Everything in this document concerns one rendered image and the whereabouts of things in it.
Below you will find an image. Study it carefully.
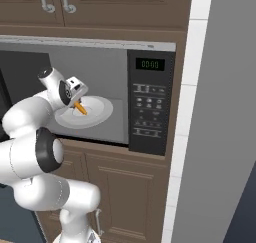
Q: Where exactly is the silver lower cupboard handle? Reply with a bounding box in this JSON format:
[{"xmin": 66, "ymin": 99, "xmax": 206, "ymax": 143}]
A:
[{"xmin": 94, "ymin": 208, "xmax": 105, "ymax": 237}]

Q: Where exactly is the grey fridge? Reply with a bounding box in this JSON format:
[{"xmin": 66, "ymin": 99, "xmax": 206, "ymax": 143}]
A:
[{"xmin": 170, "ymin": 0, "xmax": 256, "ymax": 243}]

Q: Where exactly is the dark microwave door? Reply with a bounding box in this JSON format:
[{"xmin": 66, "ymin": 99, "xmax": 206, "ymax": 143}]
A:
[{"xmin": 0, "ymin": 50, "xmax": 52, "ymax": 243}]

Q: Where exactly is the brown cupboard door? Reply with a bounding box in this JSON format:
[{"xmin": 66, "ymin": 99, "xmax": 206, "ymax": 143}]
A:
[
  {"xmin": 59, "ymin": 0, "xmax": 194, "ymax": 31},
  {"xmin": 84, "ymin": 152, "xmax": 170, "ymax": 243},
  {"xmin": 0, "ymin": 0, "xmax": 65, "ymax": 27},
  {"xmin": 35, "ymin": 146, "xmax": 88, "ymax": 243}
]

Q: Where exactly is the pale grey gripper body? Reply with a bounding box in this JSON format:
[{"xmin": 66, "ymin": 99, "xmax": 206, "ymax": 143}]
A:
[{"xmin": 68, "ymin": 83, "xmax": 90, "ymax": 107}]

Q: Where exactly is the brown upper cupboard door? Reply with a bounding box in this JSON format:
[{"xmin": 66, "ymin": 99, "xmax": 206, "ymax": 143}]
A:
[
  {"xmin": 0, "ymin": 0, "xmax": 65, "ymax": 27},
  {"xmin": 59, "ymin": 0, "xmax": 194, "ymax": 31}
]

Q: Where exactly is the orange carrot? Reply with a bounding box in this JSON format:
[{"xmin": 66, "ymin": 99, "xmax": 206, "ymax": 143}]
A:
[{"xmin": 73, "ymin": 100, "xmax": 89, "ymax": 117}]

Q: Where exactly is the black and grey microwave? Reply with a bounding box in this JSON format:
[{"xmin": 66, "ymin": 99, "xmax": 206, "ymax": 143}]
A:
[{"xmin": 0, "ymin": 34, "xmax": 177, "ymax": 157}]

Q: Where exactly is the brown lower cupboard door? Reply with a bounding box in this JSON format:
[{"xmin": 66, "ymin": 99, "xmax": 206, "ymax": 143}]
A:
[
  {"xmin": 84, "ymin": 152, "xmax": 170, "ymax": 243},
  {"xmin": 35, "ymin": 146, "xmax": 88, "ymax": 243}
]

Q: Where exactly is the white round microwave plate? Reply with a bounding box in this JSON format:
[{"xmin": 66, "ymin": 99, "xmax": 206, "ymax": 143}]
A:
[{"xmin": 54, "ymin": 95, "xmax": 114, "ymax": 130}]

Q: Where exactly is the silver cupboard handle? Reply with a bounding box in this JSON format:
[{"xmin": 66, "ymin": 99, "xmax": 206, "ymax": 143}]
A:
[
  {"xmin": 59, "ymin": 0, "xmax": 77, "ymax": 15},
  {"xmin": 94, "ymin": 208, "xmax": 105, "ymax": 237},
  {"xmin": 37, "ymin": 0, "xmax": 56, "ymax": 14}
]

